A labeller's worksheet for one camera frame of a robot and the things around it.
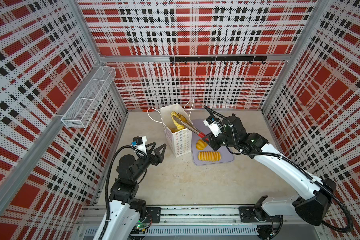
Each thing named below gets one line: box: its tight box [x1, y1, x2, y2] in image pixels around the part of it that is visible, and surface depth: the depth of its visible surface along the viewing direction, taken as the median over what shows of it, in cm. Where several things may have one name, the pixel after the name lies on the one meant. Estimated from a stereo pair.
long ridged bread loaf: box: [170, 111, 186, 133], surface depth 82 cm
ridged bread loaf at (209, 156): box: [197, 151, 222, 162], surface depth 93 cm
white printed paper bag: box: [160, 103, 193, 158], surface depth 84 cm
